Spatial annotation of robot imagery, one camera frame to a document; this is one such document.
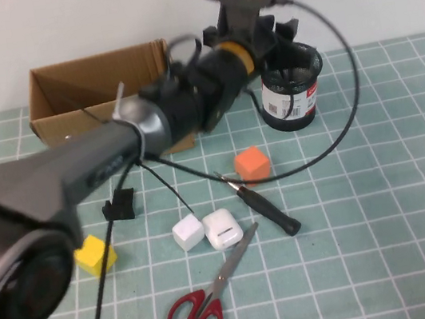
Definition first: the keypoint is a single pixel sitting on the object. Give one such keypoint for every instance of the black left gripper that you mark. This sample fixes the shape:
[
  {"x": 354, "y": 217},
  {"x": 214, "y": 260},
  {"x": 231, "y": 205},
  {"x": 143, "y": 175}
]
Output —
[{"x": 242, "y": 29}]

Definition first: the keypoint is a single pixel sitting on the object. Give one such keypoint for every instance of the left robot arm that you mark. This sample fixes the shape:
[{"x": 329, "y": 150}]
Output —
[{"x": 38, "y": 183}]

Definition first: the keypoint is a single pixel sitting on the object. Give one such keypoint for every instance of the black mesh pen holder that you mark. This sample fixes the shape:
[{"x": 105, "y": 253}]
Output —
[{"x": 309, "y": 103}]

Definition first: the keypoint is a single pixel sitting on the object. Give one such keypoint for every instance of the orange cube block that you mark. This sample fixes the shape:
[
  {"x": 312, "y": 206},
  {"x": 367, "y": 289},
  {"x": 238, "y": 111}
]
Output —
[{"x": 253, "y": 165}]

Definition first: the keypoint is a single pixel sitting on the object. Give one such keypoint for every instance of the white earbuds charging case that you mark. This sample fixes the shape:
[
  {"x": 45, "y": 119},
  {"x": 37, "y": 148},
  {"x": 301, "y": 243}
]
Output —
[{"x": 221, "y": 231}]

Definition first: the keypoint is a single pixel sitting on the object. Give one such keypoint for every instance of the white cube block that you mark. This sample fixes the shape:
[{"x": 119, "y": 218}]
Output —
[{"x": 188, "y": 234}]

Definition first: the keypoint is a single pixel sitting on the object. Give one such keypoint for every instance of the brown cardboard box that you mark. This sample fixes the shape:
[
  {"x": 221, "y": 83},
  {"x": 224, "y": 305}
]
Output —
[{"x": 58, "y": 129}]

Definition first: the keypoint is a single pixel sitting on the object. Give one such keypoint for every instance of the green checkered tablecloth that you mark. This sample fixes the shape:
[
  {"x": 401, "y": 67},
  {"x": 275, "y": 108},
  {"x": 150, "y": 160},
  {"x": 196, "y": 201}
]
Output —
[{"x": 368, "y": 224}]

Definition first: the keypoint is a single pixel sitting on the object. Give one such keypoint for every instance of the yellow cube block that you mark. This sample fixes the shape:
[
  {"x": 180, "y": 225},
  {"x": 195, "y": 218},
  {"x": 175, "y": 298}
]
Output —
[{"x": 90, "y": 253}]

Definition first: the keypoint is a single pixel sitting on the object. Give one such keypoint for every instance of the black plastic bracket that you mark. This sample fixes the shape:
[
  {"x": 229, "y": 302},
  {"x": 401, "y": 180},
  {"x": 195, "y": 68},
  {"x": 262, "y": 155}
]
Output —
[{"x": 123, "y": 206}]

